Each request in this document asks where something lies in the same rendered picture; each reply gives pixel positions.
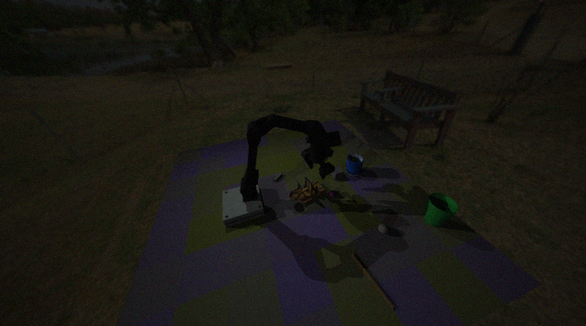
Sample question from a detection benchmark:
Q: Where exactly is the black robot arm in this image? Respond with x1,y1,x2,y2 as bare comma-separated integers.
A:
240,114,341,202

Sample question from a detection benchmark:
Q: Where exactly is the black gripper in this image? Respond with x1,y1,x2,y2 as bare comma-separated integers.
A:
301,148,335,179

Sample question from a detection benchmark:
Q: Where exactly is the blue cup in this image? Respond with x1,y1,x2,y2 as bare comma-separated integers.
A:
346,153,364,176

